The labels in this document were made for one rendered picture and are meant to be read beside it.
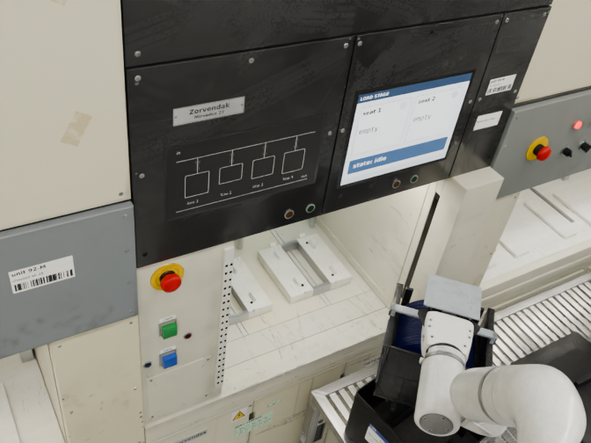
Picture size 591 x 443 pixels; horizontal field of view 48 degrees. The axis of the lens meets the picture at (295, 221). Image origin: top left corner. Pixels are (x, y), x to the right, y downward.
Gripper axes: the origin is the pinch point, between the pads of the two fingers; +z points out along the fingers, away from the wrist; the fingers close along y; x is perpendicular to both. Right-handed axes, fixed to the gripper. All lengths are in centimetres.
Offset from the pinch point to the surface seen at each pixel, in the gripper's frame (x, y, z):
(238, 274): -34, -55, 24
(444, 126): 31.5, -11.5, 18.9
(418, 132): 31.5, -16.6, 13.8
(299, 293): -34, -36, 24
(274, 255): -34, -47, 36
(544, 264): -37, 36, 69
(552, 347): -38, 37, 34
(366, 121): 37.1, -26.8, 3.4
